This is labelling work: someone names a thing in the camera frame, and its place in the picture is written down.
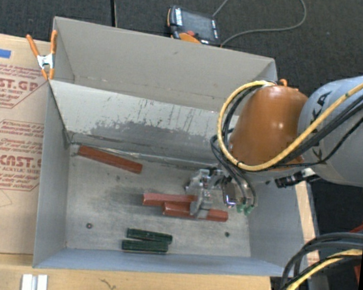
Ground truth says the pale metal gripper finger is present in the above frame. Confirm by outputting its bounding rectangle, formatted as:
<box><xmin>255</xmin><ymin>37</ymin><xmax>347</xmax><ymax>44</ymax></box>
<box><xmin>188</xmin><ymin>188</ymin><xmax>216</xmax><ymax>222</ymax></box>
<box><xmin>184</xmin><ymin>167</ymin><xmax>214</xmax><ymax>195</ymax></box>

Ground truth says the red-brown flat block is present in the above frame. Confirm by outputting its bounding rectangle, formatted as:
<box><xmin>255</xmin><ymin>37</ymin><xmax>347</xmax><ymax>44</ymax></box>
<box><xmin>161</xmin><ymin>201</ymin><xmax>230</xmax><ymax>224</ymax></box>
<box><xmin>141</xmin><ymin>188</ymin><xmax>199</xmax><ymax>213</ymax></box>
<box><xmin>76</xmin><ymin>144</ymin><xmax>145</xmax><ymax>175</ymax></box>

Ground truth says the dark green flat block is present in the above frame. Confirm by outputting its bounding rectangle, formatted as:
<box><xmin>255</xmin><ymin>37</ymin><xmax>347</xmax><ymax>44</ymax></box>
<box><xmin>121</xmin><ymin>237</ymin><xmax>170</xmax><ymax>256</ymax></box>
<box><xmin>125</xmin><ymin>227</ymin><xmax>174</xmax><ymax>246</ymax></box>

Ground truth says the grey metal bin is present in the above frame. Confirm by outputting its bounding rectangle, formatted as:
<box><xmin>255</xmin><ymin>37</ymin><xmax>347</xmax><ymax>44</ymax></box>
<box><xmin>23</xmin><ymin>16</ymin><xmax>329</xmax><ymax>290</ymax></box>

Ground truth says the brown cardboard board red print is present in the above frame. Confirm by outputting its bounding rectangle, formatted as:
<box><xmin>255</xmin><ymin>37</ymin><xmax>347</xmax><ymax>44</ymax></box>
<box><xmin>0</xmin><ymin>32</ymin><xmax>61</xmax><ymax>263</ymax></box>

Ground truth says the black cylinder on white bracket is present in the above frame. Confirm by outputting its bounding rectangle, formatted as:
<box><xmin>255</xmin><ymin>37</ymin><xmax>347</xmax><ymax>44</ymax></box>
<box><xmin>274</xmin><ymin>164</ymin><xmax>318</xmax><ymax>193</ymax></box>

